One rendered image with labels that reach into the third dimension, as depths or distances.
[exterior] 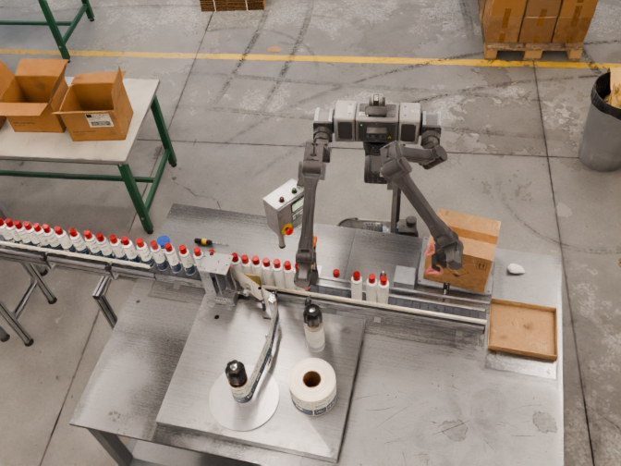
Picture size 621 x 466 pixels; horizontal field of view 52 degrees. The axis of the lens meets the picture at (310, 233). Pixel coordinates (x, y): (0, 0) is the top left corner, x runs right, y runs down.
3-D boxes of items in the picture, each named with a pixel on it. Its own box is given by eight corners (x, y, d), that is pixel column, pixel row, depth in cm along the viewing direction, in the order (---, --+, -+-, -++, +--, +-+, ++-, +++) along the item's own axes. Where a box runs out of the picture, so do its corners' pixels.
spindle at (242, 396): (231, 404, 277) (219, 374, 254) (237, 385, 282) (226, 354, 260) (250, 408, 275) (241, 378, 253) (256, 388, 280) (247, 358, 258)
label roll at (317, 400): (282, 388, 281) (279, 374, 270) (320, 364, 287) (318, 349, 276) (307, 424, 270) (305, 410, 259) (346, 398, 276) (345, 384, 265)
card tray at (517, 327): (487, 349, 293) (488, 345, 289) (490, 301, 308) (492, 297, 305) (555, 361, 287) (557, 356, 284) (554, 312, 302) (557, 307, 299)
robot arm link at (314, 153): (327, 141, 253) (302, 138, 253) (323, 175, 254) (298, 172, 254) (332, 146, 297) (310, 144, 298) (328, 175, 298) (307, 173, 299)
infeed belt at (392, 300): (156, 276, 328) (153, 273, 325) (162, 264, 333) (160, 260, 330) (483, 330, 297) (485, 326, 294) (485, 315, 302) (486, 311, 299)
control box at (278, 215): (267, 226, 287) (261, 198, 272) (295, 206, 294) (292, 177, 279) (282, 239, 282) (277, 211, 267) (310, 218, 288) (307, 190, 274)
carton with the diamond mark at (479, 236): (422, 278, 317) (427, 245, 295) (432, 241, 330) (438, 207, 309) (483, 293, 309) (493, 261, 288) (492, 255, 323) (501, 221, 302)
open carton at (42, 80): (0, 145, 408) (-28, 100, 379) (30, 92, 441) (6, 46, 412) (66, 147, 403) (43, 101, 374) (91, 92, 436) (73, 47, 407)
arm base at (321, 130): (333, 140, 304) (332, 121, 295) (331, 152, 299) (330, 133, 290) (314, 140, 305) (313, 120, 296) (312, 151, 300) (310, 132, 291)
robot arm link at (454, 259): (452, 228, 264) (434, 236, 269) (453, 251, 257) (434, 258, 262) (468, 243, 270) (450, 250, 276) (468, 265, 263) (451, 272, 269)
